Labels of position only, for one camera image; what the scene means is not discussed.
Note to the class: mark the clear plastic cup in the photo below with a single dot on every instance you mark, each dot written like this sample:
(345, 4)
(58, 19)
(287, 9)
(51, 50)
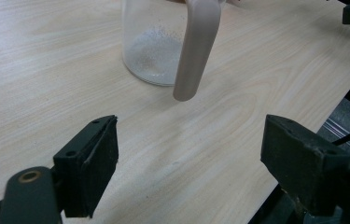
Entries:
(151, 56)

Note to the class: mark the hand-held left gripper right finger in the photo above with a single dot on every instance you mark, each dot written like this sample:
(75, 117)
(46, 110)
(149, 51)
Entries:
(303, 165)

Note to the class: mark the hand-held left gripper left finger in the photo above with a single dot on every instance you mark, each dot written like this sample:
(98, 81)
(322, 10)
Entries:
(85, 168)

